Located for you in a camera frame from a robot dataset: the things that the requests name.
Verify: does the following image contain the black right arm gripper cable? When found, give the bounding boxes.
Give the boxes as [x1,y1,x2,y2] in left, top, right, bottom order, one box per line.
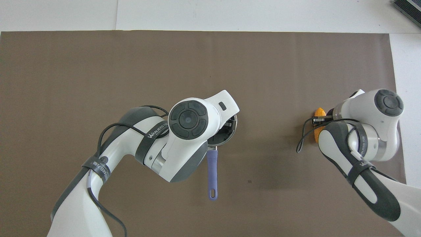
[296,117,362,154]

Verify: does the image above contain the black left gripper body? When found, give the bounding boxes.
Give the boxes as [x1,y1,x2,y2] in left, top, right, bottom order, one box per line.
[217,115,237,139]

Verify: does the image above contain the brown table mat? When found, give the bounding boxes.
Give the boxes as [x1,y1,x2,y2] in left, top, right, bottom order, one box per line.
[0,31,407,237]

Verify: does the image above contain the black left arm gripper cable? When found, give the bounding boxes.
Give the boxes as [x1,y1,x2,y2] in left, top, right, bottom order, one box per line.
[87,105,170,237]

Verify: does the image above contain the dark grey ribbed panel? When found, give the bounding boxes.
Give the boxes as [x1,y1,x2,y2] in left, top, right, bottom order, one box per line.
[391,0,421,29]

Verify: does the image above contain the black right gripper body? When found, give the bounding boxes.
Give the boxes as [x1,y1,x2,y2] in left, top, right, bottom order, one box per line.
[312,115,334,127]

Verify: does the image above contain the black arm gripper cable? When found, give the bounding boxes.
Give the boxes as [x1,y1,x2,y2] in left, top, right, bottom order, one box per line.
[87,105,170,237]
[296,117,362,154]

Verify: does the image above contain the blue pot with handle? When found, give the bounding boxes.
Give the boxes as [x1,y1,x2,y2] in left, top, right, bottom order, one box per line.
[206,113,238,201]

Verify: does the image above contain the yellow corn cob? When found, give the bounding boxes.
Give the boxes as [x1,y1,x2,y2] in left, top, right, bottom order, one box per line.
[313,107,327,144]

